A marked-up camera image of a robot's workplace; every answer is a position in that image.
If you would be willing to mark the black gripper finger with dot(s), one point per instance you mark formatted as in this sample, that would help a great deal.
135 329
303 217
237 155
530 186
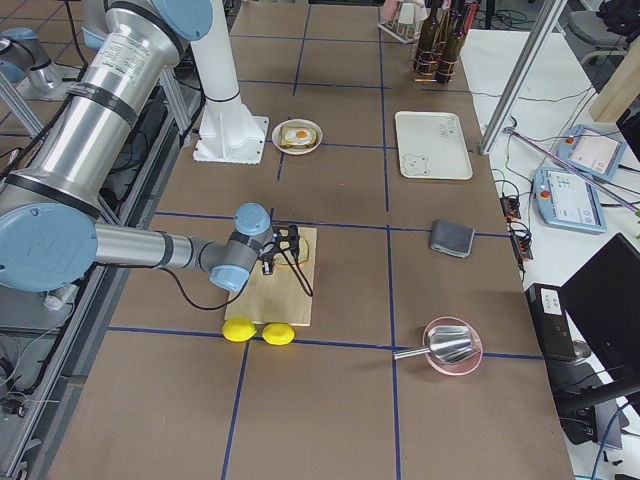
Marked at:
267 270

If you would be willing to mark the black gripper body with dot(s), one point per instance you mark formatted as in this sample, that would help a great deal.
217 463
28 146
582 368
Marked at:
268 268

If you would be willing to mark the plain bread slice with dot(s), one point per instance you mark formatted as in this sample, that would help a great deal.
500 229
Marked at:
303 254

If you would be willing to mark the bread slice with fried egg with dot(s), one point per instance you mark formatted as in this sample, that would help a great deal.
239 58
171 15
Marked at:
297 137

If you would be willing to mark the cream serving tray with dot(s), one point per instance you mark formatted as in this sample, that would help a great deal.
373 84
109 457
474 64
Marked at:
431 146

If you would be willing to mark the wooden cutting board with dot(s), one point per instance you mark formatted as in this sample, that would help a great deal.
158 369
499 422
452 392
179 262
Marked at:
278 298

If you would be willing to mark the yellow lemon left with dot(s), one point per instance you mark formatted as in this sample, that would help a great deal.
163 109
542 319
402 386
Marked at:
238 329

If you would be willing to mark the white plate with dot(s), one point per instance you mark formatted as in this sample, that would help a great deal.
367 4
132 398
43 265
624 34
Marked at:
275 136

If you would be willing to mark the dark grey folded cloth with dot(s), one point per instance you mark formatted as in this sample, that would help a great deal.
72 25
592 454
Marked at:
451 238

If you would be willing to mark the metal scoop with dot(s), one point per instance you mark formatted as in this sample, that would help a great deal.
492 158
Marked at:
447 344

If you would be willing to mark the pink bowl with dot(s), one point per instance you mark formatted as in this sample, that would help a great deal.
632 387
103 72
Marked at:
464 367

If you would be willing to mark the green wine bottle front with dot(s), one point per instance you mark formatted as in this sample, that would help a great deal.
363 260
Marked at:
426 52

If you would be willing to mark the green wine bottle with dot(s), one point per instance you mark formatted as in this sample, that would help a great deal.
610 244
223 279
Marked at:
467 15
426 52
453 33

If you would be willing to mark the green wine bottle middle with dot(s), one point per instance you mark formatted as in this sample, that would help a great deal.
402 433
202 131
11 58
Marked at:
453 33

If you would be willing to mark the pink cup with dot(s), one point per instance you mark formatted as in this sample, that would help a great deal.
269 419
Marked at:
388 10

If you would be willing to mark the black computer box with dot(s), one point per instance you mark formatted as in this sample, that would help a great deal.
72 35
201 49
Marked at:
550 322

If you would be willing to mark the teach pendant near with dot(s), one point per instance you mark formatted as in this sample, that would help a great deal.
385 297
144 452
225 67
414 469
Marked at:
566 201

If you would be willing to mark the teach pendant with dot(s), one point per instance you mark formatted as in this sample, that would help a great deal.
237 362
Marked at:
566 201
592 151

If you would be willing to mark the green wine bottle back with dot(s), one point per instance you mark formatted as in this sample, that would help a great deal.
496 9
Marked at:
467 15

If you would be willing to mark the black monitor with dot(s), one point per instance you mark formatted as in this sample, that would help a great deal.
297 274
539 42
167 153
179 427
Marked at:
602 300

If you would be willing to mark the teach pendant far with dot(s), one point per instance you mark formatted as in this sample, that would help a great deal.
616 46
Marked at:
592 151

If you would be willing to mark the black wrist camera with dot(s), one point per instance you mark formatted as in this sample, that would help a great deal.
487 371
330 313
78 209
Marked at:
286 237

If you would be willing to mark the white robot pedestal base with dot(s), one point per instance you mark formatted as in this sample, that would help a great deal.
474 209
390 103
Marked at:
228 132

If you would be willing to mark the copper wire bottle rack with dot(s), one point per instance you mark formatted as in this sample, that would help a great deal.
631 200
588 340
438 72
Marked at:
440 43

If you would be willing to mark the white wire cup rack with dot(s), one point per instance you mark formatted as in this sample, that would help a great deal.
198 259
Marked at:
406 25

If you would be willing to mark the aluminium frame post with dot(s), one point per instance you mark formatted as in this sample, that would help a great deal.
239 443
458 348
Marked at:
542 28

